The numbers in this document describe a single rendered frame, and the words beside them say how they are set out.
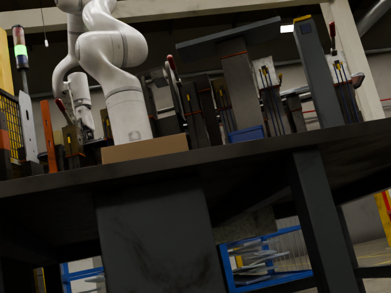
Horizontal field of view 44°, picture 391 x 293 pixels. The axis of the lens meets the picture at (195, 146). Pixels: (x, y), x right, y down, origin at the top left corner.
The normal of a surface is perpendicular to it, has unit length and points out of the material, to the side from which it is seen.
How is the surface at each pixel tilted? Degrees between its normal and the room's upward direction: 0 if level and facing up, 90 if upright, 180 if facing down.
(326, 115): 90
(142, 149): 90
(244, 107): 90
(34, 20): 90
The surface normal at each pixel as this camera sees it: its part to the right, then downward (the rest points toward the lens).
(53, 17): 0.16, -0.27
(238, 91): -0.17, -0.21
